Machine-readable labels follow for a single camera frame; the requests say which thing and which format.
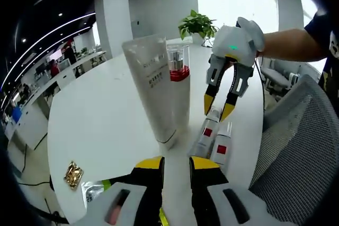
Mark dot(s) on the large white skincare tube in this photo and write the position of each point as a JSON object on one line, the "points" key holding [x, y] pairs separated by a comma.
{"points": [[151, 91]]}

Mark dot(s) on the person's dark printed shirt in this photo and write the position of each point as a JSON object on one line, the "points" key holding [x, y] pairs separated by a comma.
{"points": [[331, 51]]}

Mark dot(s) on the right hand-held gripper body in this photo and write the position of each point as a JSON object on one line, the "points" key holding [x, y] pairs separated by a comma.
{"points": [[230, 40]]}

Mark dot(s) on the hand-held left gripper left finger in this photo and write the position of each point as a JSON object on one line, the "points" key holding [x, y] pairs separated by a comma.
{"points": [[148, 183]]}

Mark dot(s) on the gold skincare sachet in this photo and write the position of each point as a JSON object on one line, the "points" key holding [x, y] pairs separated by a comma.
{"points": [[73, 174]]}

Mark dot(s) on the long white office desk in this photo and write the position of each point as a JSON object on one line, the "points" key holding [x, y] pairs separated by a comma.
{"points": [[66, 77]]}

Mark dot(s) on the grey mesh chair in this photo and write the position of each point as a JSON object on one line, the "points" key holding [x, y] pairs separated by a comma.
{"points": [[299, 157]]}

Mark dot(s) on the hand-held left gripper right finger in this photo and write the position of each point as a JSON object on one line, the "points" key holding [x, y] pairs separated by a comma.
{"points": [[209, 183]]}

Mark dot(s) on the clear-capped red-band skincare bottle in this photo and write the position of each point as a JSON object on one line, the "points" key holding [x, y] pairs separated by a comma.
{"points": [[178, 75]]}

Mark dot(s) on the silver green skincare sachet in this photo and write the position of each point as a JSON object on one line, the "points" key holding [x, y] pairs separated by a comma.
{"points": [[92, 194]]}

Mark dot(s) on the person's right hand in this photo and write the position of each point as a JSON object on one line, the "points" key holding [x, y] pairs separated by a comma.
{"points": [[255, 32]]}

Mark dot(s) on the green potted plant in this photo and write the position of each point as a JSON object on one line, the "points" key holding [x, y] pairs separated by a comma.
{"points": [[196, 25]]}

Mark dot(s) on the blue bin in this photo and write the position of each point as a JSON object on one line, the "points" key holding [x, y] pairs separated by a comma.
{"points": [[16, 113]]}

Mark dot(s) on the small red-label skincare bottle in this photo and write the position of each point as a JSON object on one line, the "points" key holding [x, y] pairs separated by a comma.
{"points": [[205, 136], [221, 149]]}

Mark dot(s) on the white desk with cabinets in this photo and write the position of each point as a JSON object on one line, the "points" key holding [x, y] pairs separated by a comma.
{"points": [[29, 120]]}

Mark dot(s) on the white office chair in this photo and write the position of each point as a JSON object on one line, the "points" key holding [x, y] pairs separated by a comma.
{"points": [[278, 77]]}

